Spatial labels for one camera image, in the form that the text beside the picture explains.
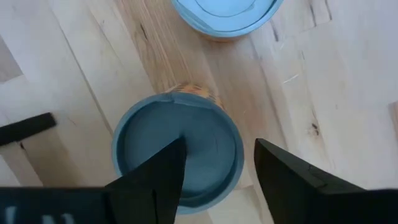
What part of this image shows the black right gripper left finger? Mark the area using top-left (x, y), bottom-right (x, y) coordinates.
top-left (105, 136), bottom-right (187, 224)

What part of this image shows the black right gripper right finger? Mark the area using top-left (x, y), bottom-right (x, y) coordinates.
top-left (253, 138), bottom-right (371, 224)

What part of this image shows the yellow bean and pepper can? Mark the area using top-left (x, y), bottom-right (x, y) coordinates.
top-left (111, 83), bottom-right (246, 215)

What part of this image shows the black framed wooden shelf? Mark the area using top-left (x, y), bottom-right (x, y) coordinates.
top-left (0, 112), bottom-right (58, 147)

